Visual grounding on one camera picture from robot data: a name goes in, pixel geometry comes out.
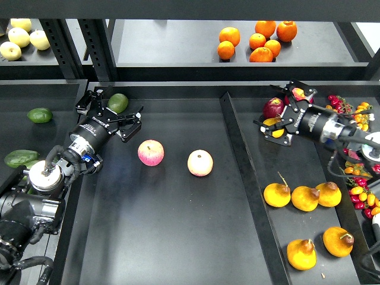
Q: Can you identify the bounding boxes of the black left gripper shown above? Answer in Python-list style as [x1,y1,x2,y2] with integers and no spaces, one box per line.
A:
[69,86,144,153]

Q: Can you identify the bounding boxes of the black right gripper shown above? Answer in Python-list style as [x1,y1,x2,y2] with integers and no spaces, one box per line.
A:
[253,80,341,146]

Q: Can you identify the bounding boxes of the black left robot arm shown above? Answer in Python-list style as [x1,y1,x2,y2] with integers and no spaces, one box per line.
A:
[1,87,141,284]

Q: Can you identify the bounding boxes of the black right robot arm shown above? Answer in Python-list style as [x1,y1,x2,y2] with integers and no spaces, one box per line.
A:
[249,81,379,284]

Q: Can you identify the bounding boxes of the green avocado in middle tray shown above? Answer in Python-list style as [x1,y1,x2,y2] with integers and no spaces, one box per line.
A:
[107,93,129,113]

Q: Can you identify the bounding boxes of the green avocado upper left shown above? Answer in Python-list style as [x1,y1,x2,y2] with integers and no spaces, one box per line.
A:
[27,107,53,124]

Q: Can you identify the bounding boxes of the yellow pear with stem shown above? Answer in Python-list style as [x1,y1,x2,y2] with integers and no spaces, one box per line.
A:
[263,172,291,208]

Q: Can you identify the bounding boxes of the green avocado left tray middle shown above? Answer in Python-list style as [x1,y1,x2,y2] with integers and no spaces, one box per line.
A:
[24,160,39,169]

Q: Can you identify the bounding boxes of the green avocado tray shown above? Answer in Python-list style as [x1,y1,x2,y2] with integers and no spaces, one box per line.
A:
[24,160,39,169]
[4,149,39,168]

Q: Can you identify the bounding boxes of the pale yellow pear right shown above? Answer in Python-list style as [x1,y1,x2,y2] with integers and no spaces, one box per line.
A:
[30,30,50,50]

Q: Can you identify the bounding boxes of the green avocado left tray top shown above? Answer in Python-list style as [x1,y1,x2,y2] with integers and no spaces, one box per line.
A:
[4,149,39,168]

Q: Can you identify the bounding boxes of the pale yellow pear front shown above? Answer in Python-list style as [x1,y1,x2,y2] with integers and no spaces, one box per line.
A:
[0,42,21,61]

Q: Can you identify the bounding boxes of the pale yellow pear middle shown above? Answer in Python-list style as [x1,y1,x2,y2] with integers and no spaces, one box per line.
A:
[8,27,30,48]

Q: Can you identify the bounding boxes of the dark red apple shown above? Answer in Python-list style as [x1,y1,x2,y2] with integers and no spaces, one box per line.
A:
[262,97,284,119]

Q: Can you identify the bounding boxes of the bright red apple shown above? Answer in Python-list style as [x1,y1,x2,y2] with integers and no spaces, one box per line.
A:
[284,87,314,105]

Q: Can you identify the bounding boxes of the orange cherry tomato bunch left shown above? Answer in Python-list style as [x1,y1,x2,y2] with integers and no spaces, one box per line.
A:
[325,104,337,112]

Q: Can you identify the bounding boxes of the orange cherry tomato bunch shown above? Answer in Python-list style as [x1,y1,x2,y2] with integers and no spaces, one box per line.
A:
[325,104,337,112]
[353,102,375,131]

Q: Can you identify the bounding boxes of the red cherry tomato bunch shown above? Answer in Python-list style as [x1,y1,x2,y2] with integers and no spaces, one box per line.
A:
[328,94,353,114]

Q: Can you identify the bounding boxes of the pink red apple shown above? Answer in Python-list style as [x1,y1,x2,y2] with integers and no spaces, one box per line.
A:
[137,140,164,166]

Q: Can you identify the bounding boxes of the orange fruit front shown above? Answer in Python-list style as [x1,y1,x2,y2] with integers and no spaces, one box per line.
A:
[249,47,273,62]

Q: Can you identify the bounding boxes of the orange cherry tomato bunch right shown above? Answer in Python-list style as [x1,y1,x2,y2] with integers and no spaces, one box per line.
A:
[353,102,375,131]

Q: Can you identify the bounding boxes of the pink apple far right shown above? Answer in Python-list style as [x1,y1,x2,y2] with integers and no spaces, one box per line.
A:
[347,150,361,161]

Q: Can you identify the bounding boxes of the orange fruit right small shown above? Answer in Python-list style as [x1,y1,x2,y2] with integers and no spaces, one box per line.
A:
[264,40,281,59]

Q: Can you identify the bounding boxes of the black upper shelf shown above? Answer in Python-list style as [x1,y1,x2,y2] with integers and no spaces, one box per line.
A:
[1,1,379,81]

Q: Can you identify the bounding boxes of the orange fruit centre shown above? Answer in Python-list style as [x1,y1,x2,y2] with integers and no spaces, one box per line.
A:
[249,33,267,50]

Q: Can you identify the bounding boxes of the orange fruit top right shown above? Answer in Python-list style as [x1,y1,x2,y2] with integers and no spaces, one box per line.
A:
[276,21,297,42]

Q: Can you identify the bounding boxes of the orange fruit lower left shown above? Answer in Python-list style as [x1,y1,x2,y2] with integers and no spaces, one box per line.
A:
[217,40,235,60]

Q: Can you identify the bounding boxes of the pale pink apple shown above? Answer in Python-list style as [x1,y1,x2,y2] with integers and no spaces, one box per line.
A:
[187,150,213,177]

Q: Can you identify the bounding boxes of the black middle tray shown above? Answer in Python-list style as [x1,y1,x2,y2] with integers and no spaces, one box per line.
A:
[37,81,292,285]

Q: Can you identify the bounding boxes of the black right tray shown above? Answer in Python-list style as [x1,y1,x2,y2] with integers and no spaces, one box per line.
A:
[220,85,379,284]

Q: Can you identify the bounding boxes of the black perforated shelf post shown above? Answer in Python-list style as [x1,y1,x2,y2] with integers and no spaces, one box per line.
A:
[39,18,85,80]
[78,19,119,82]

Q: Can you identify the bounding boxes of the black perforated shelf post left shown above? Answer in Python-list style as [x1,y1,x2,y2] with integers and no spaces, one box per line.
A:
[39,18,85,80]

